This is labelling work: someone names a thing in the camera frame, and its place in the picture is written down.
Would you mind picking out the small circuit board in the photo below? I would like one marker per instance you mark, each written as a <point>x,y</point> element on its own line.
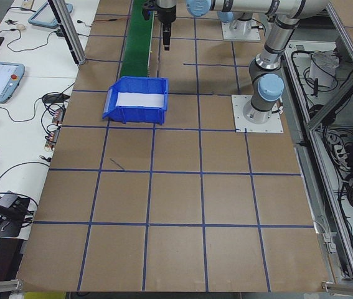
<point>52,139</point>
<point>58,116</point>

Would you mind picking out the black handheld tool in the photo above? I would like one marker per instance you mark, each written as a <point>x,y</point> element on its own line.
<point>315,86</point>

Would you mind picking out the bunch of keys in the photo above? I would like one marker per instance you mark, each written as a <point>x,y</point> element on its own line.
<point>11,21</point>

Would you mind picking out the black camera stand base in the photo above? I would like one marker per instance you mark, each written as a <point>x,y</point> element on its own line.
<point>5,227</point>

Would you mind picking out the V-shaped metal bar frame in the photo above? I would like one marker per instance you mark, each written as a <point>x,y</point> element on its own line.
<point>335,101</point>

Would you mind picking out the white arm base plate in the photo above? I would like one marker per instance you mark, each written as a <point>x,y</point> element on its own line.
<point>254,36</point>
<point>272,126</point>

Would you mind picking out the black plug lead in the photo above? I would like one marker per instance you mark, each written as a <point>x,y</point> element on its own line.
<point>80,21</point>

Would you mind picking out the white paper box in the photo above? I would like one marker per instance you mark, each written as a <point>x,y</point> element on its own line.
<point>322,70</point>

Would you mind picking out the black power adapter brick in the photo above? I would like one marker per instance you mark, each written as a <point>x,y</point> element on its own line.
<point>60,32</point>
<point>53,99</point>

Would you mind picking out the blue plastic storage bin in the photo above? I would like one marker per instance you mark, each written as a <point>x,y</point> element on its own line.
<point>139,115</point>

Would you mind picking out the aluminium profile post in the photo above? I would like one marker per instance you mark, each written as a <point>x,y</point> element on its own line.
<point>70,37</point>

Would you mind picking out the arm base connector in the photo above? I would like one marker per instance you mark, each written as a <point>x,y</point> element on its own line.
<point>279,109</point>

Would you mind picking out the green conveyor belt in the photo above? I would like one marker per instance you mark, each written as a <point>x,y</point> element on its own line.
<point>135,46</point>

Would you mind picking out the white power strip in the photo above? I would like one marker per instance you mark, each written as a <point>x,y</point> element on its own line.
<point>339,152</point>

